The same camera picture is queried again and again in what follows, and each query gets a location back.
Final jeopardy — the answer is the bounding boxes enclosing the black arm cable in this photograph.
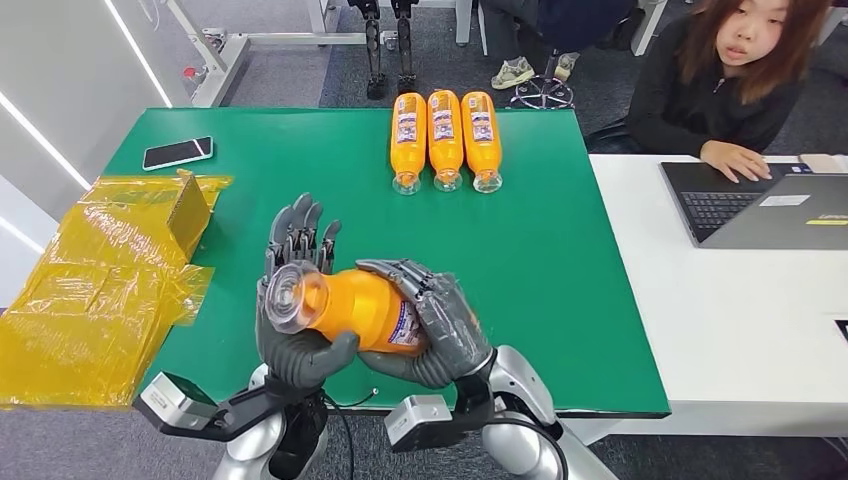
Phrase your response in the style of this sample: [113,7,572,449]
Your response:
[321,387,380,480]
[486,415,571,480]

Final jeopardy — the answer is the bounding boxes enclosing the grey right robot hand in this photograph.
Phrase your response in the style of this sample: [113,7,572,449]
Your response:
[355,258,498,390]

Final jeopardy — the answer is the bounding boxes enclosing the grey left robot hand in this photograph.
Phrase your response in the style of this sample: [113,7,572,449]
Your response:
[254,192,362,392]

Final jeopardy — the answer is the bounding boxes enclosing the person's hand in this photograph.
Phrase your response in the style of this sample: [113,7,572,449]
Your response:
[700,139,774,184]

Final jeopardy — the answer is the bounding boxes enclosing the white desk frame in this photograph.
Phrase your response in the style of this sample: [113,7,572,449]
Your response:
[165,0,399,109]

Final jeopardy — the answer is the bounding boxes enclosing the grey laptop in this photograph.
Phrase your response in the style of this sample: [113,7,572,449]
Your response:
[660,160,848,252]

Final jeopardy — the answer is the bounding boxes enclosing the black robot leg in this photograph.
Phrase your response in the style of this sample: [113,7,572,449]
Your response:
[349,0,389,102]
[390,0,419,94]

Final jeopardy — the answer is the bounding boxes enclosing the yellow film wrapped cardboard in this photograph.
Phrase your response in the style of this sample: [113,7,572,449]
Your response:
[0,170,234,409]

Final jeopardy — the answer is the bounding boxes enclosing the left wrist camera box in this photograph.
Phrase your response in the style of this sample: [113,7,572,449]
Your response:
[132,370,220,432]

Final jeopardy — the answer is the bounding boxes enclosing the orange bottle with clear cap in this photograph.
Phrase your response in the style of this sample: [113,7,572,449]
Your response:
[263,260,429,358]
[460,90,505,195]
[389,91,429,197]
[427,89,465,194]

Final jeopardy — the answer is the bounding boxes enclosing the white desk leg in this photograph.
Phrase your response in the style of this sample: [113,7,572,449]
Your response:
[455,0,490,56]
[630,0,667,57]

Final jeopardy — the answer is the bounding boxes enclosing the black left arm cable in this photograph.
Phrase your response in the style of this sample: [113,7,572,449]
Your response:
[321,387,380,480]

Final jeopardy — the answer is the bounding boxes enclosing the person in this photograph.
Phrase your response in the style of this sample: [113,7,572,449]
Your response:
[478,0,637,58]
[586,0,833,160]

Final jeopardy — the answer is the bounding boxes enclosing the small beige flat object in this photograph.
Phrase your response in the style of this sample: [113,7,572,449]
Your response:
[799,152,848,175]

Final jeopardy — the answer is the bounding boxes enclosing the office chair star base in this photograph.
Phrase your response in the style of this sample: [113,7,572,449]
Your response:
[510,49,576,111]

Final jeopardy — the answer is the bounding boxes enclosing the black smartphone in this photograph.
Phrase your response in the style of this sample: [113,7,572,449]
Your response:
[142,135,215,172]

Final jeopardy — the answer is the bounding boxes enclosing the beige sneaker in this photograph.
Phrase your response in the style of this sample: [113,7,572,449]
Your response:
[490,55,535,91]
[553,51,581,82]

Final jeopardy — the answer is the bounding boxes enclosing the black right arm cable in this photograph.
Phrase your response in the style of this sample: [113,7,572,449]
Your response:
[486,415,571,480]

